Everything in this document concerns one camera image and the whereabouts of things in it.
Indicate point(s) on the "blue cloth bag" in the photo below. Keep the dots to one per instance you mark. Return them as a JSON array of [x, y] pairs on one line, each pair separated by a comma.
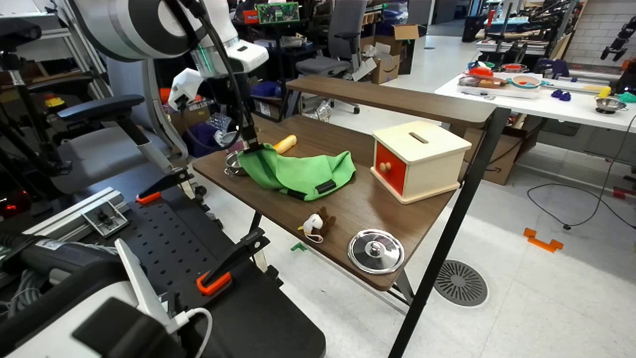
[[199, 140]]

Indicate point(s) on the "small steel pot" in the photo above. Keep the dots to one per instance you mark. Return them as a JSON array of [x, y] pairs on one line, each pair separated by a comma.
[[231, 166]]

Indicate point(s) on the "white table with toys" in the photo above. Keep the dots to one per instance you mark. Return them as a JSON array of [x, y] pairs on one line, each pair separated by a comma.
[[563, 107]]

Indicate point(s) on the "silver pot lid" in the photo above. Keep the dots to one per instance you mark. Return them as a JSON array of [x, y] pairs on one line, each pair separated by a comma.
[[376, 252]]

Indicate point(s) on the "orange floor marker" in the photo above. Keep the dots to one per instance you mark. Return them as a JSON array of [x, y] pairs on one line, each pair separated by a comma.
[[539, 244]]

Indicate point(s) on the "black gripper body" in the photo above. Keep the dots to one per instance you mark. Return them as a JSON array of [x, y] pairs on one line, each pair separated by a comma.
[[241, 101]]

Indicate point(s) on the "wooden box red drawer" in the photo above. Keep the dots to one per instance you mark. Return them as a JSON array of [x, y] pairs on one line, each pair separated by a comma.
[[424, 150]]

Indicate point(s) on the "steel bowl yellow toy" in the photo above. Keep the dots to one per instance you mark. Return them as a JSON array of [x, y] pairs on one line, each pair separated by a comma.
[[608, 103]]

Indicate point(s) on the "grey high back chair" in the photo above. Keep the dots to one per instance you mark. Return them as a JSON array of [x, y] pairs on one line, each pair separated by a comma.
[[344, 27]]

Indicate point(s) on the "aluminium extrusion rail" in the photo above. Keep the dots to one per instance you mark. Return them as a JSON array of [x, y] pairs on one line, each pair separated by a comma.
[[72, 216]]

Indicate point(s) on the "blue toy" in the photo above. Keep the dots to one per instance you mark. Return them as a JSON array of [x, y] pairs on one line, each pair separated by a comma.
[[561, 95]]

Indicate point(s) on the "wooden table with black frame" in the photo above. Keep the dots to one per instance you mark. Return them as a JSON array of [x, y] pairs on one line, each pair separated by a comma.
[[453, 226]]

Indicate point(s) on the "green towel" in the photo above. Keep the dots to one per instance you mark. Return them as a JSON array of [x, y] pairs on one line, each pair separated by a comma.
[[298, 174]]

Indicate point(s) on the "black perforated workbench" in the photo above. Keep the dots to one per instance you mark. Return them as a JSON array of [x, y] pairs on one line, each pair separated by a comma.
[[185, 246]]

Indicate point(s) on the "small black robot arm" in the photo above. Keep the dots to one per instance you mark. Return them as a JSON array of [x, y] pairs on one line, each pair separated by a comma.
[[618, 41]]

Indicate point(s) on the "cardboard box under table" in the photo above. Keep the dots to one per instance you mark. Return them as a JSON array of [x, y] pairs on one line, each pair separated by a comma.
[[499, 160]]

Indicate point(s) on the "round floor drain grate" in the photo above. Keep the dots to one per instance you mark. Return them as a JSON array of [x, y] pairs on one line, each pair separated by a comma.
[[459, 284]]

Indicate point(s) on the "cluttered background desk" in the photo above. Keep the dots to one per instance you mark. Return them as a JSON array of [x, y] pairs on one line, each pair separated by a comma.
[[398, 101]]

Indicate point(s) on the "white flat panel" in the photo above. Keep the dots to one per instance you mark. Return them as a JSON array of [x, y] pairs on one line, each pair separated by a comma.
[[139, 280]]

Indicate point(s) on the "green circuit board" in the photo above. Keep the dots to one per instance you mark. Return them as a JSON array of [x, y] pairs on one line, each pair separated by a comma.
[[278, 13]]

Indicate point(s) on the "colourful toy tray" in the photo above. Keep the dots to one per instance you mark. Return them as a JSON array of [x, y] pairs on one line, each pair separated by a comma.
[[525, 83]]

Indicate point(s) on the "grey office chair black armrest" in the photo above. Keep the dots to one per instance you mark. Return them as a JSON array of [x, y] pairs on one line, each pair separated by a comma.
[[100, 107]]

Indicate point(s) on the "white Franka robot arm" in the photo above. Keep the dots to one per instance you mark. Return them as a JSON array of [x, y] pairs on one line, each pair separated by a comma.
[[125, 27]]

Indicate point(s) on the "open cardboard box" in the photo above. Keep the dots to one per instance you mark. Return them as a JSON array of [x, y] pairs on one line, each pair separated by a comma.
[[390, 67]]

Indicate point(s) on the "small plush toy animal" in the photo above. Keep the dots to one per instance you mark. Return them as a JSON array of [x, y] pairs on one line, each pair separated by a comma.
[[312, 230]]

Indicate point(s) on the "red plastic toy tray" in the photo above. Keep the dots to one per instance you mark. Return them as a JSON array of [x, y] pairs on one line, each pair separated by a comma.
[[479, 77]]

